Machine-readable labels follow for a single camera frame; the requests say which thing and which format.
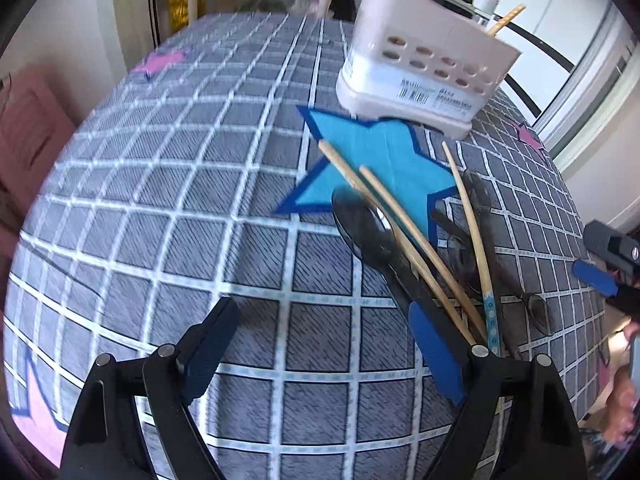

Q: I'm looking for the blue patterned chopstick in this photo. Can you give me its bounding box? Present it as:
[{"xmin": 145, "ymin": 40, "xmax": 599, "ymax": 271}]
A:
[{"xmin": 442, "ymin": 141, "xmax": 501, "ymax": 356}]

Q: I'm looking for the pink plastic utensil holder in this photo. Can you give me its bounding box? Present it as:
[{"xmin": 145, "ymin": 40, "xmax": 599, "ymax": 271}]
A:
[{"xmin": 336, "ymin": 0, "xmax": 521, "ymax": 140}]

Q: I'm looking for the patterned bamboo chopstick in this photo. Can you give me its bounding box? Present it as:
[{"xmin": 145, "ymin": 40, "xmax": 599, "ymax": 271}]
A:
[{"xmin": 488, "ymin": 4, "xmax": 526, "ymax": 37}]

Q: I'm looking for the person's hand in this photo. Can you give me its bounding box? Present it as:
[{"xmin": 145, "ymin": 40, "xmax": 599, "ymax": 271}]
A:
[{"xmin": 602, "ymin": 320, "xmax": 640, "ymax": 449}]

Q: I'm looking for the white refrigerator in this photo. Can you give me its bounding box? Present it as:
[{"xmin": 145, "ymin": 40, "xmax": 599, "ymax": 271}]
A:
[{"xmin": 495, "ymin": 0, "xmax": 610, "ymax": 122}]

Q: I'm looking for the grey checked tablecloth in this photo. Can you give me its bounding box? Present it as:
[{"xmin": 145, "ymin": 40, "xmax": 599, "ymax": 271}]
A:
[{"xmin": 4, "ymin": 12, "xmax": 609, "ymax": 480}]

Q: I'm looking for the pink plastic stool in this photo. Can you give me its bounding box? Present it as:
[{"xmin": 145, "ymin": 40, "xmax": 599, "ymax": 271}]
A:
[{"xmin": 1, "ymin": 65, "xmax": 75, "ymax": 232}]

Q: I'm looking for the yellow oil bottle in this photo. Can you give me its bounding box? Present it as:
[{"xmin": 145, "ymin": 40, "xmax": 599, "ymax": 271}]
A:
[{"xmin": 167, "ymin": 0, "xmax": 190, "ymax": 34}]

